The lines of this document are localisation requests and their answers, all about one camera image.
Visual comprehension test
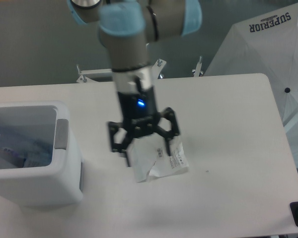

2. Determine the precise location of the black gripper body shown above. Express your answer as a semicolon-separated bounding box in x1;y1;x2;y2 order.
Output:
118;86;160;138

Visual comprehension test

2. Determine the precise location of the white plastic wrapper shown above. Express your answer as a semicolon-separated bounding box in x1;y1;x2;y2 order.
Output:
128;134;189;182

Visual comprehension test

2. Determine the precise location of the clear plastic water bottle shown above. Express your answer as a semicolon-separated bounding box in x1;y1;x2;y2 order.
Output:
0;127;53;170

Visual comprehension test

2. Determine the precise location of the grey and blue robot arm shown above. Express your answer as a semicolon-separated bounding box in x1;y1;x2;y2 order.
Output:
67;0;203;157

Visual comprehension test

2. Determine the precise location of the white plastic trash can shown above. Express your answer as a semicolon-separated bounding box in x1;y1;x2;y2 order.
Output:
0;101;83;206

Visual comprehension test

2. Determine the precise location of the white umbrella with Superior text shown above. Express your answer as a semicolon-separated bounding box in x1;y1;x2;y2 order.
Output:
206;3;298;167

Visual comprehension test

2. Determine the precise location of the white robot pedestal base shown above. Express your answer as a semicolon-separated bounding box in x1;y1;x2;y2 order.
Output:
76;59;167;83

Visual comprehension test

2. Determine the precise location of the white clamp bracket with bolt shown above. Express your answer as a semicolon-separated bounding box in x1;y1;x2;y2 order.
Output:
192;56;204;77

